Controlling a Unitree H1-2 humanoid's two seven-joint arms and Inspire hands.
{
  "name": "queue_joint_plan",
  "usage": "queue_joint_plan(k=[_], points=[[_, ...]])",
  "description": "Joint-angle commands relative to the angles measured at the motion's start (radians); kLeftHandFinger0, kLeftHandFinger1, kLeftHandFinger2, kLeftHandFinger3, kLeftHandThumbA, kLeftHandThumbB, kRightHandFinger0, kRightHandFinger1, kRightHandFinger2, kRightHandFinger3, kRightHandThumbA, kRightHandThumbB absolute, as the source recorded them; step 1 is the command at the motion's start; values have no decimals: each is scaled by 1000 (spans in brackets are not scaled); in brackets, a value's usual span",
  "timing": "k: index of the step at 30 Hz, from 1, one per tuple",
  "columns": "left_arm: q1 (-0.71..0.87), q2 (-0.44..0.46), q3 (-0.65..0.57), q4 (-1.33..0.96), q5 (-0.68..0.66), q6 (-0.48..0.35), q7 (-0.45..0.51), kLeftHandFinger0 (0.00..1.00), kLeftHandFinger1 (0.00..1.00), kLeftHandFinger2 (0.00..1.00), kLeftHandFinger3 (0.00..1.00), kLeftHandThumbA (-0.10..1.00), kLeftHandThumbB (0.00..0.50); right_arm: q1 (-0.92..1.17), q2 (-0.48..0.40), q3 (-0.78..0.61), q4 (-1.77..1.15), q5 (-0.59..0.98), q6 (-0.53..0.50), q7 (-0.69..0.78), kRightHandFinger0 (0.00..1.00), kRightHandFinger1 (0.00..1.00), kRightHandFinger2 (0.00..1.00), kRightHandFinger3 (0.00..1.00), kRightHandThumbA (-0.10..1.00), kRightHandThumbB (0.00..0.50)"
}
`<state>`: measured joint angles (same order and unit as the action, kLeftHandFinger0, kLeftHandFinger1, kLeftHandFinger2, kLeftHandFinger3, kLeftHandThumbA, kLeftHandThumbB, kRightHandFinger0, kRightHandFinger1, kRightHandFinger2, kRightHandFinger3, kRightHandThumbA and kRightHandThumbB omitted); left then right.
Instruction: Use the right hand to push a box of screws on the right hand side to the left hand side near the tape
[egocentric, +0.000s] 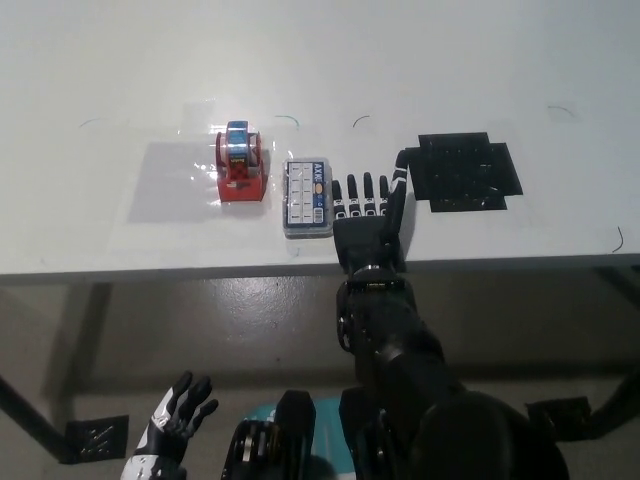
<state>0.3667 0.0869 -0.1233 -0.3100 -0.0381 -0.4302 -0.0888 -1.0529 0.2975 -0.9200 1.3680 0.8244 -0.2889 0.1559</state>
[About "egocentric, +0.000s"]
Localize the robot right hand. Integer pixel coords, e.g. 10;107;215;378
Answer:
329;149;414;279

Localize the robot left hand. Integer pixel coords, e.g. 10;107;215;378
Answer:
119;370;220;480

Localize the clear plastic screw box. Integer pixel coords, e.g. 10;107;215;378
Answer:
279;155;335;240

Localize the black tape patch on floor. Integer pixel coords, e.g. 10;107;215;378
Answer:
524;396;594;444
60;414;130;465

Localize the black tape patch on table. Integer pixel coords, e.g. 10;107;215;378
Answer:
403;131;525;213

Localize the red tape dispenser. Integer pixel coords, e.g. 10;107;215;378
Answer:
214;119;267;204

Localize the black table leg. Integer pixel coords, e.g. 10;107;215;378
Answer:
0;372;74;464
587;266;640;426

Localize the clear film sheet on table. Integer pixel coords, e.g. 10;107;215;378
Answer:
125;99;296;224

